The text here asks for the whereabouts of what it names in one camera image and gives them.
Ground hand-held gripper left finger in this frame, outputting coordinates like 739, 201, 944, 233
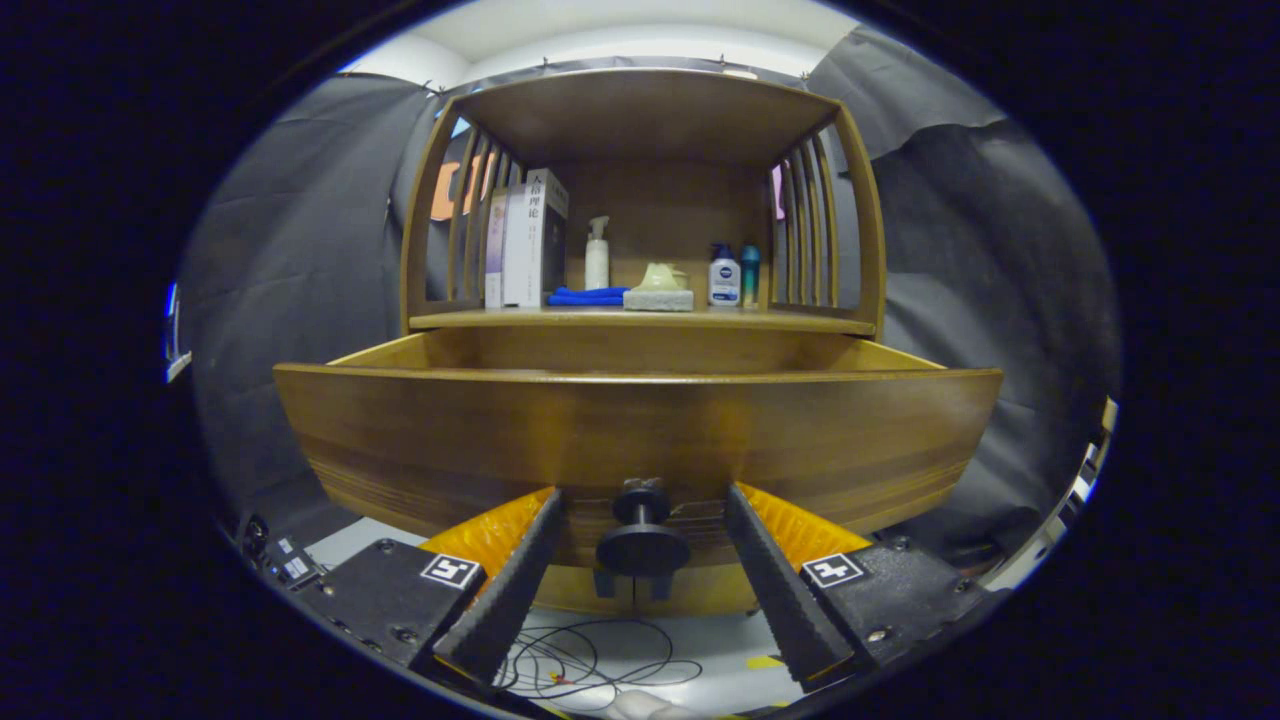
295, 486, 566, 689

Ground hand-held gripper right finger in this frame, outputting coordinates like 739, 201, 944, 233
725, 482, 1001, 693

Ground wooden drawer black knob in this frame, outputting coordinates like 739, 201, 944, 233
273, 328, 1004, 578

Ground pale green sponge grey base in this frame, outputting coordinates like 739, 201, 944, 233
623, 263, 695, 312

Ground wooden countertop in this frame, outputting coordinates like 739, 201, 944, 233
408, 305, 879, 336

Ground wooden cabinet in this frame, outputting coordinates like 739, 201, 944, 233
400, 68, 888, 616

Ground black device white labels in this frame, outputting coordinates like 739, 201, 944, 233
240, 515, 326, 591

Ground white lotion bottle blue cap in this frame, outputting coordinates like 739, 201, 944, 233
708, 243, 742, 307

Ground thin pale purple book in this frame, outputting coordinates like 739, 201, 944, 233
484, 190, 509, 309

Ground white pump bottle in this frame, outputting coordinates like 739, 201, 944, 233
585, 216, 611, 291

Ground thick white book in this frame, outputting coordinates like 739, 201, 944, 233
502, 168, 570, 308

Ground black backdrop cloth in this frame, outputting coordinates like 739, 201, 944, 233
180, 25, 1121, 571

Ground thin black cable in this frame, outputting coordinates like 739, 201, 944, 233
495, 618, 704, 713

